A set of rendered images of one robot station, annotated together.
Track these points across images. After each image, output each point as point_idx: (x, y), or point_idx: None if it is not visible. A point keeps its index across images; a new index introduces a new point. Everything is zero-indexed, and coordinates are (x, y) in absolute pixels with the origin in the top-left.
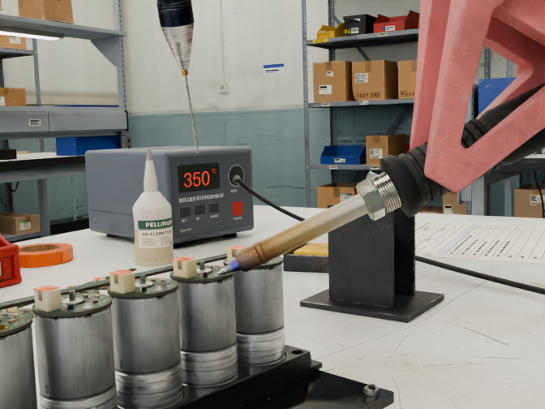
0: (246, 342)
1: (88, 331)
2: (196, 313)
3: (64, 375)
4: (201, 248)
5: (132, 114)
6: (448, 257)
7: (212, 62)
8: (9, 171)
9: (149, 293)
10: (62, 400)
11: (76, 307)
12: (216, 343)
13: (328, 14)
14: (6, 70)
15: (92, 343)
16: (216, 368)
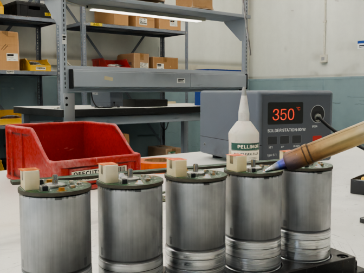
0: (292, 239)
1: (137, 204)
2: (243, 205)
3: (115, 240)
4: None
5: (252, 78)
6: None
7: (316, 39)
8: (161, 115)
9: (197, 179)
10: (112, 262)
11: (130, 182)
12: (260, 234)
13: None
14: (166, 45)
15: (140, 215)
16: (259, 257)
